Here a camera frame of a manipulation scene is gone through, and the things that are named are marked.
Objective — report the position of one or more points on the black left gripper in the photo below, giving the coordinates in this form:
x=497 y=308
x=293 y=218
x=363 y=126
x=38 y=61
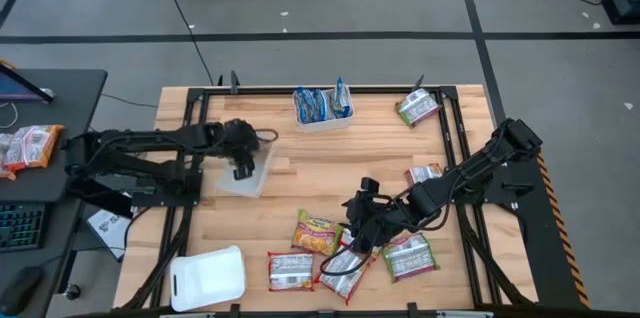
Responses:
x=241 y=140

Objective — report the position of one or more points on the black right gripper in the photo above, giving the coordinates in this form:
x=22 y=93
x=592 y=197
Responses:
x=372 y=218

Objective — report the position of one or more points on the white plastic bin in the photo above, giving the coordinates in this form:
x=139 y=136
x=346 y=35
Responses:
x=207 y=278
x=325 y=125
x=260 y=178

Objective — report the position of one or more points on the red ramen noodle pack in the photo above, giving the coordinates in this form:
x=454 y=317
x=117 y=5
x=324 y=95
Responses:
x=422 y=173
x=345 y=280
x=291 y=270
x=344 y=239

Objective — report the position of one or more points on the green ramen noodle pack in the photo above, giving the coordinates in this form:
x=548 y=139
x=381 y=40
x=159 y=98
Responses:
x=410 y=256
x=417 y=107

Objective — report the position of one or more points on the yellow ramen noodle pack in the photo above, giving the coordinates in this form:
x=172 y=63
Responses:
x=316 y=232

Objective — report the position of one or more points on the blue ramen noodle pack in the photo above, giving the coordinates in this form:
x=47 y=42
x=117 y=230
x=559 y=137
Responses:
x=341 y=97
x=321 y=104
x=302 y=105

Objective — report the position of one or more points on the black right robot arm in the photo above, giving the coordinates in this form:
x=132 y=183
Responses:
x=480 y=163

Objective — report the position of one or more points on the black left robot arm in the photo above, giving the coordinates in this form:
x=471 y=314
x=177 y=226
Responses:
x=150 y=140

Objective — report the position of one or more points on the white printed paper sheet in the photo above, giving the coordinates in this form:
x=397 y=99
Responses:
x=111 y=228

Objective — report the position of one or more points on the black hazard-striped floor platform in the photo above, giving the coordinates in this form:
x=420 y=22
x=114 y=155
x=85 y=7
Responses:
x=545 y=248

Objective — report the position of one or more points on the black side desk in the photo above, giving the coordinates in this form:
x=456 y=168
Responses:
x=75 y=108

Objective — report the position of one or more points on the black caster wheel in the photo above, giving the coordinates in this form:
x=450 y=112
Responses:
x=72 y=291

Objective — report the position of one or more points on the orange ramen noodle pack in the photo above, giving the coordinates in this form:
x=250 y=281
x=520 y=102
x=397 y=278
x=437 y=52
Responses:
x=35 y=144
x=4 y=155

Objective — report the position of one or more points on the black backlit keyboard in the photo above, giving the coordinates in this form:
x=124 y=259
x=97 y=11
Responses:
x=20 y=225

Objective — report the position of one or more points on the computer monitor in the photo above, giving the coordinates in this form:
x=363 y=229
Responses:
x=15 y=89

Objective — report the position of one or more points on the black computer mouse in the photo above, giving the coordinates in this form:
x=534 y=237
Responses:
x=20 y=288

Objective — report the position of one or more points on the black equipment box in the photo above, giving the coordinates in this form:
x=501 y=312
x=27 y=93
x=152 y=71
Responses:
x=622 y=5

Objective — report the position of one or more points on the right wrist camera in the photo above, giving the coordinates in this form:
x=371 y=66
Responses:
x=370 y=185

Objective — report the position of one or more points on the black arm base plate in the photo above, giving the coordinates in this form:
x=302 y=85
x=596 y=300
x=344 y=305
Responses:
x=165 y=193
x=505 y=190

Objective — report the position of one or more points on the black aluminium table frame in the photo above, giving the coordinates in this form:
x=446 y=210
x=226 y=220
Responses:
x=280 y=91

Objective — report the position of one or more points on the black frame clamp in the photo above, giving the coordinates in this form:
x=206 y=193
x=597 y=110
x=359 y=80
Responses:
x=417 y=83
x=234 y=80

